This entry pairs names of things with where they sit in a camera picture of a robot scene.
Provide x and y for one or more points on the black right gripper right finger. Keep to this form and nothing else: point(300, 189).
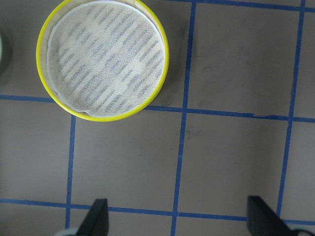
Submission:
point(262, 221)

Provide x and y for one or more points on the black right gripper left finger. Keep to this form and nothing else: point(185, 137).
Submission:
point(96, 222)

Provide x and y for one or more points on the yellow bamboo steamer top tier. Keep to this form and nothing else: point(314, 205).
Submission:
point(39, 61)

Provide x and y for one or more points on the white mesh steamer liner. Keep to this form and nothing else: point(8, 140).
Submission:
point(105, 59)

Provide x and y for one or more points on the mint green plate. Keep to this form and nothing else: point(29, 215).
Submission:
point(1, 48)

